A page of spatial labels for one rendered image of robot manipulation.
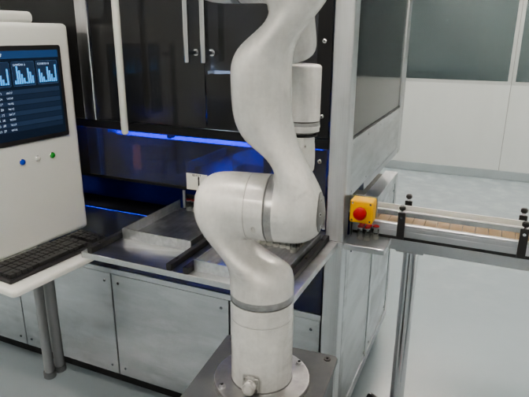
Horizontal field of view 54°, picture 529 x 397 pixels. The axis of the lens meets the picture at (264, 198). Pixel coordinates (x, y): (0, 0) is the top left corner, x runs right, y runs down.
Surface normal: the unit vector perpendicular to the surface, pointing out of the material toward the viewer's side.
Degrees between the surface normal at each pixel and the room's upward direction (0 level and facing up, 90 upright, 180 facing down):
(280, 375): 90
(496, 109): 90
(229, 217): 92
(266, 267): 29
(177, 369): 90
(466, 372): 0
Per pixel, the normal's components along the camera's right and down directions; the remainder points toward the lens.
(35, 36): 0.88, 0.15
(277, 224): -0.24, 0.44
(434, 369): 0.00, -0.95
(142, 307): -0.40, 0.28
